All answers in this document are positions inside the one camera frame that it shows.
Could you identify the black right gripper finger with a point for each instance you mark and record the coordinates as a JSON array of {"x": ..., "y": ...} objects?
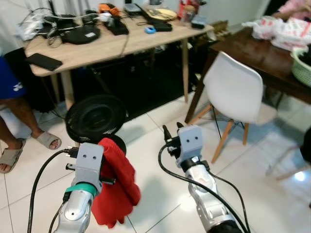
[{"x": 166, "y": 133}]

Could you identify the red t-shirt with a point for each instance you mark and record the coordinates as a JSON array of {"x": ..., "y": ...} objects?
[{"x": 116, "y": 194}]

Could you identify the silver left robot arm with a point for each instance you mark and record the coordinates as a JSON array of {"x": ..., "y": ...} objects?
[{"x": 75, "y": 213}]

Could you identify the black floor fan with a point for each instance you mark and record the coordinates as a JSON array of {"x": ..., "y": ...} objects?
[{"x": 95, "y": 119}]

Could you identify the black stool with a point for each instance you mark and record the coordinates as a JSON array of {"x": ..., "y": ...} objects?
[{"x": 306, "y": 145}]

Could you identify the white plastic chair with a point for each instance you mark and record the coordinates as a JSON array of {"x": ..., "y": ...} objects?
[{"x": 238, "y": 87}]

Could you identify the blue tape roll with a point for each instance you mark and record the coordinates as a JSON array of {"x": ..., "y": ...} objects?
[{"x": 150, "y": 30}]

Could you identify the long black bar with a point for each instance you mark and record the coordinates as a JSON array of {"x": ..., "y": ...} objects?
[{"x": 158, "y": 24}]

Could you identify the light wooden table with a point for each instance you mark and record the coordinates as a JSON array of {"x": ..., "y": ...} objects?
[{"x": 97, "y": 48}]

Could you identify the small dark box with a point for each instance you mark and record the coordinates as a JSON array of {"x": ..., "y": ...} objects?
[{"x": 198, "y": 23}]

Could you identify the black power strip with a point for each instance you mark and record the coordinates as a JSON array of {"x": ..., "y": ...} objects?
[{"x": 117, "y": 27}]

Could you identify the woven round plate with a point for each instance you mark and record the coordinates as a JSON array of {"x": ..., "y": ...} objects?
[{"x": 165, "y": 13}]

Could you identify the black smartphone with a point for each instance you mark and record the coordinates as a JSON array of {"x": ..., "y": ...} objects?
[{"x": 43, "y": 61}]

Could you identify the green laundry basket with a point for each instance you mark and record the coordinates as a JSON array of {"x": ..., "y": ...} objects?
[{"x": 301, "y": 73}]

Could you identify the person in blue shorts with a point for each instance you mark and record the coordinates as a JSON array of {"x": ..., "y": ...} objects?
[{"x": 9, "y": 82}]

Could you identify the round black device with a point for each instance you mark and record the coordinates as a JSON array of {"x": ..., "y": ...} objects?
[{"x": 82, "y": 35}]

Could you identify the orange tool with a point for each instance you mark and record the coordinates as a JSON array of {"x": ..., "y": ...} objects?
[{"x": 108, "y": 8}]

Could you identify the white printed plastic bag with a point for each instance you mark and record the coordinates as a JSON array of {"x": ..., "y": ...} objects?
[{"x": 286, "y": 34}]

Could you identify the clear plastic bag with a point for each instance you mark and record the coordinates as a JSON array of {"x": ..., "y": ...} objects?
[{"x": 31, "y": 24}]

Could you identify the person in pink shirt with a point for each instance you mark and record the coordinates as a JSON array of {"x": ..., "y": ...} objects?
[{"x": 296, "y": 8}]

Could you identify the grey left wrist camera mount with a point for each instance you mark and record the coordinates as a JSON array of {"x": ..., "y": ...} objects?
[{"x": 90, "y": 160}]

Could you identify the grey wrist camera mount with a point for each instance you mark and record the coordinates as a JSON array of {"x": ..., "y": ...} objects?
[
  {"x": 189, "y": 143},
  {"x": 90, "y": 160}
]

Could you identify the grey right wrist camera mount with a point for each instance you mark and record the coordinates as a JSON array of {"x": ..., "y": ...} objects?
[{"x": 189, "y": 143}]

